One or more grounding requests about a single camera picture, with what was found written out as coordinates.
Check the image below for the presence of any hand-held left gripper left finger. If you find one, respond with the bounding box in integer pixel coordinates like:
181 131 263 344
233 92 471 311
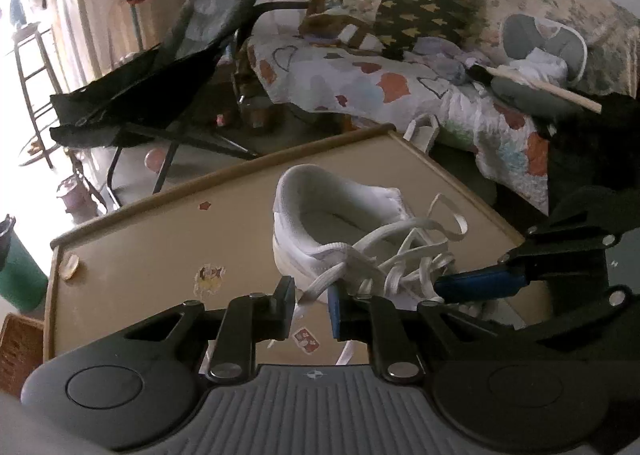
122 276 298 383

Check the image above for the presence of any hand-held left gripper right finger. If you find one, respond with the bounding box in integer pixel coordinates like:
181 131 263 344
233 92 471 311
327 282 507 383

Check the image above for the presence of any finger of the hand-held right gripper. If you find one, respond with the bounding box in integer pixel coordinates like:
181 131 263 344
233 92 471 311
433 222 626 304
500 286 633 342

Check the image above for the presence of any yellow cartoon sticker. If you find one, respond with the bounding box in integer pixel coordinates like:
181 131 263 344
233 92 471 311
194 264 226 295

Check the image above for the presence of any person's dark clothing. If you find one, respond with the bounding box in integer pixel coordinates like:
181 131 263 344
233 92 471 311
547 94 640 196

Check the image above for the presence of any grey green cloth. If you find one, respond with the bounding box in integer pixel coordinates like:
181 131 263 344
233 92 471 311
490 75 583 121

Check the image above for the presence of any brown glass jar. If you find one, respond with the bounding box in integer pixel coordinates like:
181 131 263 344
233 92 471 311
234 85 276 133

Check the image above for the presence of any black sock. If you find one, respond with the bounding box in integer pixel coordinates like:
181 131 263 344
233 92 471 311
464 62 496 86

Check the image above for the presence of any white cloth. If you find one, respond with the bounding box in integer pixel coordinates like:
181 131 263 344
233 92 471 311
515 48 568 81

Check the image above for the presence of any heart patchwork quilt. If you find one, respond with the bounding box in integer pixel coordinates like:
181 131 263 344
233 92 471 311
247 30 551 213

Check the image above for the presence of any lavender clothes pile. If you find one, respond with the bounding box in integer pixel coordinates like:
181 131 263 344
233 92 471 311
415 35 473 86

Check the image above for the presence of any pink plastic container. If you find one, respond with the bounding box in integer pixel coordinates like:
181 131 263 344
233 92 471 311
56 174 98 216

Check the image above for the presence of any grey slipper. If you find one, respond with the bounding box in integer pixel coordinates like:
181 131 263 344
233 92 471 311
501 14 590 85

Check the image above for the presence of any black folding chair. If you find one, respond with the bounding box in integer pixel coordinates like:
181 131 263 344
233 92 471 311
49 0 311 196

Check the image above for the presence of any green bin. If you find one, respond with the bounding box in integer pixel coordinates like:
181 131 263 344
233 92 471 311
0 215 48 313

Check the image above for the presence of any wicker basket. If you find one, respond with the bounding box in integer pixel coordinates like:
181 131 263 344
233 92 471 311
0 312 46 401

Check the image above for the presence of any black gold tree pillow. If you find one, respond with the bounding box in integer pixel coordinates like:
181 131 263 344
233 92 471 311
372 0 478 61

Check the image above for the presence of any brown striped bag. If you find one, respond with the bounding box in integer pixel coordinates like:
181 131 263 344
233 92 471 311
299 10 383 50

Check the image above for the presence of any pink mesh play tent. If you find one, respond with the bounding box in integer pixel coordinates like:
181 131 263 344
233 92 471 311
47 0 241 81

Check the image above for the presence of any wooden ladder stool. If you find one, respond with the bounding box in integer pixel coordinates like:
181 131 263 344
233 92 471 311
12 22 68 168

